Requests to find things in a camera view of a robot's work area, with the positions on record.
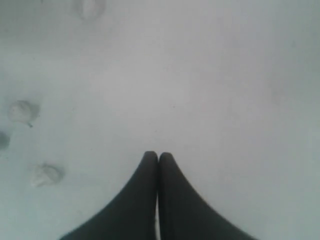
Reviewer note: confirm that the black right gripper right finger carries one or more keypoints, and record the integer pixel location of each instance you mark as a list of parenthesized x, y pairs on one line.
[(183, 214)]

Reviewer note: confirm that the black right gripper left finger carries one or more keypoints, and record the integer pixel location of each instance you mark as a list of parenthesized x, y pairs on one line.
[(131, 214)]

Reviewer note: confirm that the white crumb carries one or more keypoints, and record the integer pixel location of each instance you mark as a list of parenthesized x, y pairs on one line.
[(89, 9), (22, 111), (45, 175)]

